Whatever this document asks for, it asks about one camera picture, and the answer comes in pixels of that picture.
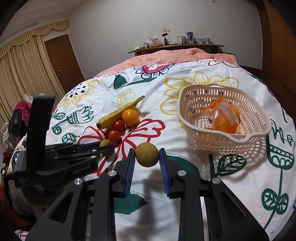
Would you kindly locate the floral white duvet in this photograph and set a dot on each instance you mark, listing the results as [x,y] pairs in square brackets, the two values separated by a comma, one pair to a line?
[263,179]

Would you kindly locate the blue white mug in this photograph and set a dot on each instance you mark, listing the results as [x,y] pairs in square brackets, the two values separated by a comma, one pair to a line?
[190,37]

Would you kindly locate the wooden door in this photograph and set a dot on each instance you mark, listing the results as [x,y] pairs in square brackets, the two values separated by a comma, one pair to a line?
[64,62]

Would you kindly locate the red cherry tomato near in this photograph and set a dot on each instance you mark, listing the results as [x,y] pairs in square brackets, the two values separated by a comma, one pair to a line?
[114,136]

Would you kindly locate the brown longan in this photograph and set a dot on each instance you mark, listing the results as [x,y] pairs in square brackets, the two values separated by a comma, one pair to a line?
[105,142]
[147,155]

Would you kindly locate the cream plastic basket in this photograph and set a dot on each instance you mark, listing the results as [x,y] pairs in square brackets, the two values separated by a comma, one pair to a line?
[254,122]

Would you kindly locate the beige curtain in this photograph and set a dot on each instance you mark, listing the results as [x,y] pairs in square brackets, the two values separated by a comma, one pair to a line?
[27,70]

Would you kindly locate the snack bag on shelf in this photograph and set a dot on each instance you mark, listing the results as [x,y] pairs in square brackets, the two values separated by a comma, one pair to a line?
[155,42]

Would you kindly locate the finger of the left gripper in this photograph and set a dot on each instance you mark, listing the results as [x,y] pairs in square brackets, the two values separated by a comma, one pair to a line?
[101,154]
[94,146]

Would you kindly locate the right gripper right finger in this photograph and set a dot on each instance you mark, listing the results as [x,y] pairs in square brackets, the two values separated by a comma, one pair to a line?
[227,217]

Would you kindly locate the black phone stand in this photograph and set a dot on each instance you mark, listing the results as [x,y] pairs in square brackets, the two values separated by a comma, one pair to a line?
[166,42]

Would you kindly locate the plastic bag of oranges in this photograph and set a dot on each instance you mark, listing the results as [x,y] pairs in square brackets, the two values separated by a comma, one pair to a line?
[222,116]

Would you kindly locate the pink blanket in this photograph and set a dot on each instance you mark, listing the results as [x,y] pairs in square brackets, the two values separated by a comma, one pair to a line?
[170,57]

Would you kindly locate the red cherry tomato far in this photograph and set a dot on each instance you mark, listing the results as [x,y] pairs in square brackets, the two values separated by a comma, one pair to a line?
[119,126]

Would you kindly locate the wooden wardrobe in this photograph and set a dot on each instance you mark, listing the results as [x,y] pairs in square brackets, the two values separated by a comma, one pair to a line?
[278,61]

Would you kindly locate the red cherry tomato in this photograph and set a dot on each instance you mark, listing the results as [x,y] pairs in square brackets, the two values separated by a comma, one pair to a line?
[119,126]
[114,136]

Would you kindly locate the wooden headboard shelf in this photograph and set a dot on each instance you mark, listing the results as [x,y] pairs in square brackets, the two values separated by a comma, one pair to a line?
[209,48]

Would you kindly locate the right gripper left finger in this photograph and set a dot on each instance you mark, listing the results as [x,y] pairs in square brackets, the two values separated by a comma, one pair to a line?
[85,209]

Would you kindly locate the yellow banana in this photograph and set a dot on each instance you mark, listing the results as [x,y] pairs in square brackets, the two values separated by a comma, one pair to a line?
[108,120]

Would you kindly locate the orange mandarin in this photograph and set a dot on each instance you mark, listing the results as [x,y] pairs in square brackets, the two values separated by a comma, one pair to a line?
[130,117]

